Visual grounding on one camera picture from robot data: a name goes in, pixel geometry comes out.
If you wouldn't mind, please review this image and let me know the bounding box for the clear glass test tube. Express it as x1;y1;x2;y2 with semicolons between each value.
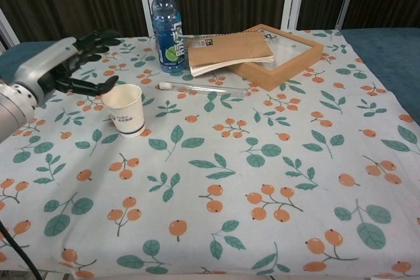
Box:
158;80;251;98

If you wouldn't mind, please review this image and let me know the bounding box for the floral print tablecloth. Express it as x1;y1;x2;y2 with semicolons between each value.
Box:
0;28;420;280

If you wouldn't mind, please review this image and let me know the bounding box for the blue plastic drink bottle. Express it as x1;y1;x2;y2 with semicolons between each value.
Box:
151;0;187;75

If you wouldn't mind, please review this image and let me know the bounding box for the brown kraft spiral notebook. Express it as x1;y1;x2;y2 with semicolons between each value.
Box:
186;31;275;78

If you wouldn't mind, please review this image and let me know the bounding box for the wooden picture frame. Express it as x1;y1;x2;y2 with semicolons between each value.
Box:
229;23;326;92

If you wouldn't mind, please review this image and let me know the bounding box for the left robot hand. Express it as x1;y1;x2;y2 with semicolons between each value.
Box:
12;28;123;108

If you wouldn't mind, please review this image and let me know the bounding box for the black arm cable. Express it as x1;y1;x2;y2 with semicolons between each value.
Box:
0;220;43;280

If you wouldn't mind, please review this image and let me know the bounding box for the teal table cover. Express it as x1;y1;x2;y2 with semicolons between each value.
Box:
0;28;420;97

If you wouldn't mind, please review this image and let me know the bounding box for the white paper cup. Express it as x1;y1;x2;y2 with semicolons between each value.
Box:
100;83;147;139

